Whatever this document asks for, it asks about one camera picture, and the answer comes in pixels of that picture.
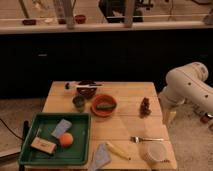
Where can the wooden block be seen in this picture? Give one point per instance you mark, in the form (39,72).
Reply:
(43,145)

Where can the orange bowl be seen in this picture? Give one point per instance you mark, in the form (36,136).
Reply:
(100,99)

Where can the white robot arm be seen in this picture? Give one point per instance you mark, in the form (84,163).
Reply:
(186,82)

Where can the brown pine cone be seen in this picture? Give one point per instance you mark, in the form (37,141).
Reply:
(144,108)

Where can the silver fork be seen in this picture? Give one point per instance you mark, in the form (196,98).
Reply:
(137,139)

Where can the green plastic tray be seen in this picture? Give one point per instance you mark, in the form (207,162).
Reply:
(42,125)

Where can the dark red dish on shelf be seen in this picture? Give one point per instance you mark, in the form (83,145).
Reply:
(29,22)

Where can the grey sponge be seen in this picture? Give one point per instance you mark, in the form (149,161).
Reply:
(61,128)

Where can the grey blue cloth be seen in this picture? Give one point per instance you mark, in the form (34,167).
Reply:
(101,157)

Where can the small dark green cup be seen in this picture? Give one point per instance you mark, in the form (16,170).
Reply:
(79,103)

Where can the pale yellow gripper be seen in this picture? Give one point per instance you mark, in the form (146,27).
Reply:
(169,116)

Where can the white handled brush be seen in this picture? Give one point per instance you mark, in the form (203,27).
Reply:
(70,85)

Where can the orange fruit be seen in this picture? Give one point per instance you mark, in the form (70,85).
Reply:
(66,140)

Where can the red bowl on shelf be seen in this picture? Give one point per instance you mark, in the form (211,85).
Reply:
(80,19)

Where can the dark brown bowl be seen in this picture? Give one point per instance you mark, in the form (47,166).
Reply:
(87,93)

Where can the green cucumber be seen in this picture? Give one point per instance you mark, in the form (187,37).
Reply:
(105,106)

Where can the yellow banana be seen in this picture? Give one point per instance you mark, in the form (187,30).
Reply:
(117,151)

